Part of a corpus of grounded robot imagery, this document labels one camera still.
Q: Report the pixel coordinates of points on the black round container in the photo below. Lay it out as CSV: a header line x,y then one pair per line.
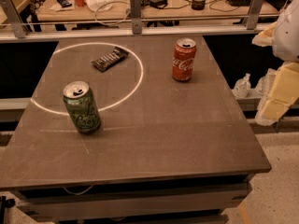
x,y
198,4

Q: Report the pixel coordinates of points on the black power adapter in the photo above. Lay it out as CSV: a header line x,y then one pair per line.
x,y
158,3

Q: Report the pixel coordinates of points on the wooden background desk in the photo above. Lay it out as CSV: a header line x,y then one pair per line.
x,y
151,10

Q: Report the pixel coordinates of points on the clear plastic bag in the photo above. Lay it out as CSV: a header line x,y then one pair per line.
x,y
242,87

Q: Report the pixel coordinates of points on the red coke can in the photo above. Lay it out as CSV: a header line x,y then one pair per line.
x,y
184,54

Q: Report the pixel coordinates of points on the green soda can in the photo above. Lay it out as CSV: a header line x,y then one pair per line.
x,y
81,106

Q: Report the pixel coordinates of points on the metal railing frame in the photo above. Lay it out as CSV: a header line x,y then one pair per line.
x,y
19,22

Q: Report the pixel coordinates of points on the dark chocolate bar wrapper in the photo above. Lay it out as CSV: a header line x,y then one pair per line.
x,y
108,60

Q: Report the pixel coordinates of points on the white crumpled cloth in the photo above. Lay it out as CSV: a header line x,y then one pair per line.
x,y
98,1

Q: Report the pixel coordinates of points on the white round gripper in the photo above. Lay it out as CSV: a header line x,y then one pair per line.
x,y
288,36

